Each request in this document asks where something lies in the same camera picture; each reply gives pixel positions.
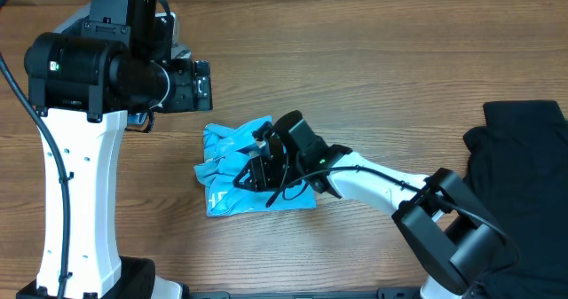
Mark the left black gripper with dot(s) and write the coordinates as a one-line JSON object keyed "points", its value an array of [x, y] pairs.
{"points": [[190, 94]]}

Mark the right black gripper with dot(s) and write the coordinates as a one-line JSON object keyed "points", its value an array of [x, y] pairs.
{"points": [[252, 182]]}

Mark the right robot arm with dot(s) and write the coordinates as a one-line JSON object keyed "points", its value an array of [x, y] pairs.
{"points": [[452, 234]]}

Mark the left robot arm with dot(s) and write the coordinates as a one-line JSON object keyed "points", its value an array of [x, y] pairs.
{"points": [[84, 83]]}

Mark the folded grey garment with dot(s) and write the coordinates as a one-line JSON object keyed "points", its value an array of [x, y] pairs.
{"points": [[177, 52]]}

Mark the folded blue denim garment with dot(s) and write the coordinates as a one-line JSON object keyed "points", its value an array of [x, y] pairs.
{"points": [[137, 119]]}

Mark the black garment at right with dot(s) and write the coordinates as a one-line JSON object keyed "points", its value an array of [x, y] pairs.
{"points": [[518, 169]]}

